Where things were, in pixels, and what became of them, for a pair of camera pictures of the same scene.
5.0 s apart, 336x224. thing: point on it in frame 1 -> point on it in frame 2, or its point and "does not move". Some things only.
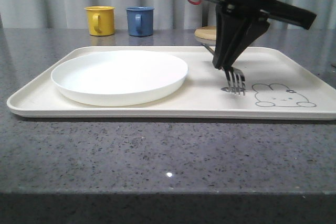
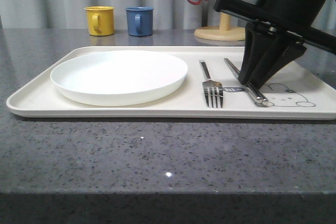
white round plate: [119, 77] does not move
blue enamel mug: [140, 20] does not move
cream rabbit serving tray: [277, 87] does not move
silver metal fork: [236, 78] -> [212, 89]
